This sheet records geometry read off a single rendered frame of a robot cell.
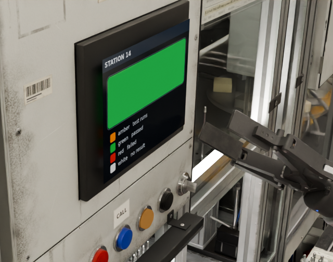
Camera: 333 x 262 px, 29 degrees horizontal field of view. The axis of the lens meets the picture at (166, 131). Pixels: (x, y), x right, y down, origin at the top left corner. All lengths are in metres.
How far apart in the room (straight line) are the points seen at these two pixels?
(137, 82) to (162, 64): 0.06
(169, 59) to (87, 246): 0.27
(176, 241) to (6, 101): 0.45
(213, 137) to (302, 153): 0.14
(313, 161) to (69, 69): 0.38
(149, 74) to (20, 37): 0.23
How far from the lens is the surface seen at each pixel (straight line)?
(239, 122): 0.90
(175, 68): 0.89
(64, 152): 0.76
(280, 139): 0.91
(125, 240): 0.93
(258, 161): 1.00
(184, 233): 1.04
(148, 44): 0.82
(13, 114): 0.67
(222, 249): 1.75
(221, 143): 0.98
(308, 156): 0.92
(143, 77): 0.82
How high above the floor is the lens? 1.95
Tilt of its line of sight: 25 degrees down
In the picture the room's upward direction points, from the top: 2 degrees clockwise
